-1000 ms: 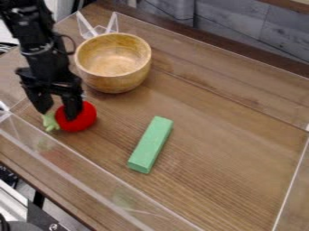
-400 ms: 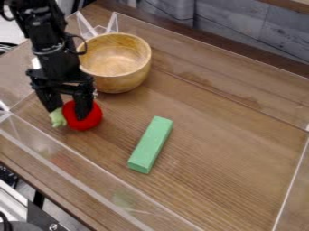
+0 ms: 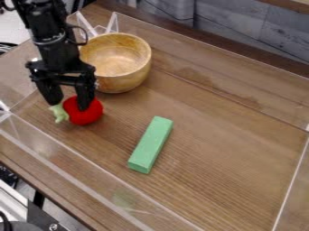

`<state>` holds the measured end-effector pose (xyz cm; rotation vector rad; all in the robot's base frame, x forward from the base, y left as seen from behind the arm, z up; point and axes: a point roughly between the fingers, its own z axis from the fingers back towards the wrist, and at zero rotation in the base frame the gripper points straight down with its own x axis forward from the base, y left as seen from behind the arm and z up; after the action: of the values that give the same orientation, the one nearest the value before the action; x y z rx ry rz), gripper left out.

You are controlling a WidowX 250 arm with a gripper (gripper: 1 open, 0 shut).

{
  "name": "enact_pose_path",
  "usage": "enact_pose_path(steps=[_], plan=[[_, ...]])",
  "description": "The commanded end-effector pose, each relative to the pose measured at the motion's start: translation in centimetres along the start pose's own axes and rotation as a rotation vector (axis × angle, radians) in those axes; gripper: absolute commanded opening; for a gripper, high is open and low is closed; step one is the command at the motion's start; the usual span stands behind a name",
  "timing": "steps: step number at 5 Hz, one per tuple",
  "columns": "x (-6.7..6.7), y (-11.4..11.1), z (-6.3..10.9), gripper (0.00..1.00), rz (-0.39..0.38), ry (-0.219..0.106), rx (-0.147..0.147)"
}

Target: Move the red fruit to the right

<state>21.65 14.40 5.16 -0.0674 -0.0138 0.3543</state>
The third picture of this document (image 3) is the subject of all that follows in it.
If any black metal bracket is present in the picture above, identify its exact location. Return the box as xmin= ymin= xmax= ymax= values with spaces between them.
xmin=26 ymin=202 xmax=68 ymax=231

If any black cable bottom left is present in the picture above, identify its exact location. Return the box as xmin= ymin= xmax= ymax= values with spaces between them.
xmin=0 ymin=211 xmax=10 ymax=231

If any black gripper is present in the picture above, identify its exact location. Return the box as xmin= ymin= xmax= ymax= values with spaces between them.
xmin=25 ymin=39 xmax=95 ymax=111

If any clear acrylic tray enclosure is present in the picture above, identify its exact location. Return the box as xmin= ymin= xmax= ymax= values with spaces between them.
xmin=0 ymin=14 xmax=309 ymax=231

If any red plush strawberry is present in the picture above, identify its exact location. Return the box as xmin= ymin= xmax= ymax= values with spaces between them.
xmin=48 ymin=96 xmax=104 ymax=125

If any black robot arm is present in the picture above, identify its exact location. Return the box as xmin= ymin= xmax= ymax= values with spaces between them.
xmin=12 ymin=0 xmax=95 ymax=111

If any wooden bowl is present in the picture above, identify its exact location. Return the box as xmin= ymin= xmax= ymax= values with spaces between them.
xmin=80 ymin=32 xmax=152 ymax=94

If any green rectangular block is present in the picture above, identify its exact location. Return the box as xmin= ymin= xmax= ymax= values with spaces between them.
xmin=128 ymin=116 xmax=173 ymax=174

